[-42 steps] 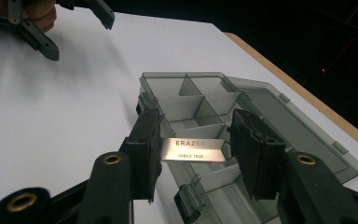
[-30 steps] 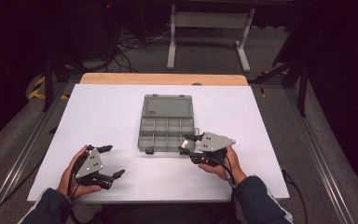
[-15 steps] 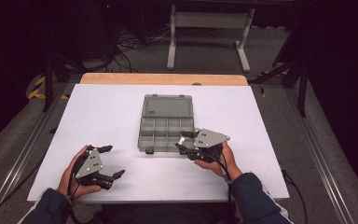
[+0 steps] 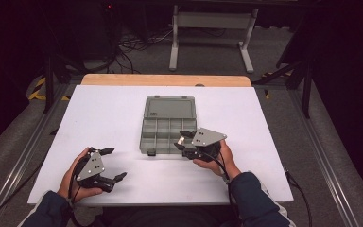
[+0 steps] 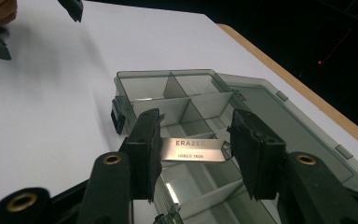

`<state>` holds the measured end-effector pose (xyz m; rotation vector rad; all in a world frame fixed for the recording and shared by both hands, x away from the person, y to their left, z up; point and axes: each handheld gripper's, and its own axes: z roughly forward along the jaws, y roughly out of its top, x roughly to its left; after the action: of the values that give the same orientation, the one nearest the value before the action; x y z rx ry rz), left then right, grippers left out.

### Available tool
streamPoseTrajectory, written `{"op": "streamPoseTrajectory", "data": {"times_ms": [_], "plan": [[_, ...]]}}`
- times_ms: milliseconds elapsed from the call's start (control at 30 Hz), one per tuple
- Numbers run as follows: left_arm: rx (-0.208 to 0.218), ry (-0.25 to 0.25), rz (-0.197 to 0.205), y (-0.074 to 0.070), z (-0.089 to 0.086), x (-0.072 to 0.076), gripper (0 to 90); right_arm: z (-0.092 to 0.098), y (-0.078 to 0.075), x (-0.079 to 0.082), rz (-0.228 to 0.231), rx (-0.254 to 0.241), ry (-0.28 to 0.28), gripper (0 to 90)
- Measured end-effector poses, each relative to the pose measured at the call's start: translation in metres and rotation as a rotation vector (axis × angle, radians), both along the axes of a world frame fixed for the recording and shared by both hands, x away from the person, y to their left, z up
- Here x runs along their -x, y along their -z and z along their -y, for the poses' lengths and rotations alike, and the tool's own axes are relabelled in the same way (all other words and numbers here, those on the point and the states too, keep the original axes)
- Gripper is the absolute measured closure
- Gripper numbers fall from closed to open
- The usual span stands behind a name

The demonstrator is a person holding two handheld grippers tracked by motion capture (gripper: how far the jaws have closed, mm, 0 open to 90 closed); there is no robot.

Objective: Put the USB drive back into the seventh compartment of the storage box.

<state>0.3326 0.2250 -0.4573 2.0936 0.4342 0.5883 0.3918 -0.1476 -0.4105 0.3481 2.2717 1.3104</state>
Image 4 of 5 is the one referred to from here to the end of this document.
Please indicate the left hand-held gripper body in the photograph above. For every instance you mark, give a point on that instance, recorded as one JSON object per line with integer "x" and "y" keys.
{"x": 91, "y": 168}

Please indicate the person's left hand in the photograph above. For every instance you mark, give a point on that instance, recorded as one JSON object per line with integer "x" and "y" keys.
{"x": 80, "y": 193}

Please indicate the yellow black hazard tape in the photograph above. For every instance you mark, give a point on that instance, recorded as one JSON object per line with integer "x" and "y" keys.
{"x": 36, "y": 94}

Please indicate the grey plastic compartment box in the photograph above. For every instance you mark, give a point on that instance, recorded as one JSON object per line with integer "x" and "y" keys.
{"x": 169, "y": 126}

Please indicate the wooden table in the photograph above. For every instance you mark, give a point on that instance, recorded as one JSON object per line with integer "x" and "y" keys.
{"x": 157, "y": 79}

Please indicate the person's dark lap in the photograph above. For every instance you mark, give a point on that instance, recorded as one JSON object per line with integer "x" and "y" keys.
{"x": 164, "y": 217}

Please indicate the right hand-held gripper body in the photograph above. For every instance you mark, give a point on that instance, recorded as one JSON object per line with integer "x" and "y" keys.
{"x": 206, "y": 138}

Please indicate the aluminium floor rail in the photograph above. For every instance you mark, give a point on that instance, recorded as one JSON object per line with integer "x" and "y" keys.
{"x": 28, "y": 148}
{"x": 324, "y": 151}

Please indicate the black metal stand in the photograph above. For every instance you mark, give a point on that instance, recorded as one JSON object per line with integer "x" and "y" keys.
{"x": 48, "y": 88}
{"x": 307, "y": 91}

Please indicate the pale metal table frame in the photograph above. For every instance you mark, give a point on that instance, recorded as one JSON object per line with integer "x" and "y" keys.
{"x": 212, "y": 20}

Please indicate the white table board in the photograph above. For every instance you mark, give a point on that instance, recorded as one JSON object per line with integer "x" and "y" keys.
{"x": 107, "y": 104}

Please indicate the person's right hand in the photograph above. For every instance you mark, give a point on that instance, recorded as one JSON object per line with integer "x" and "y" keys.
{"x": 223, "y": 162}

